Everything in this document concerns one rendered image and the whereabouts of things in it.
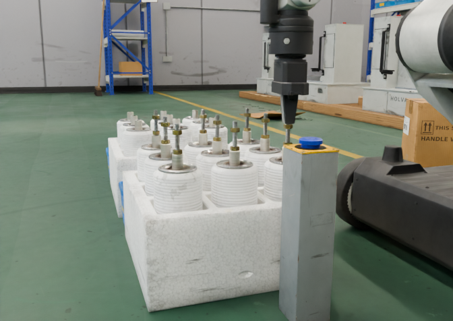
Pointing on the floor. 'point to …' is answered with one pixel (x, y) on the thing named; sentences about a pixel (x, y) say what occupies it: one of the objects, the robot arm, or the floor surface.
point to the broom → (100, 52)
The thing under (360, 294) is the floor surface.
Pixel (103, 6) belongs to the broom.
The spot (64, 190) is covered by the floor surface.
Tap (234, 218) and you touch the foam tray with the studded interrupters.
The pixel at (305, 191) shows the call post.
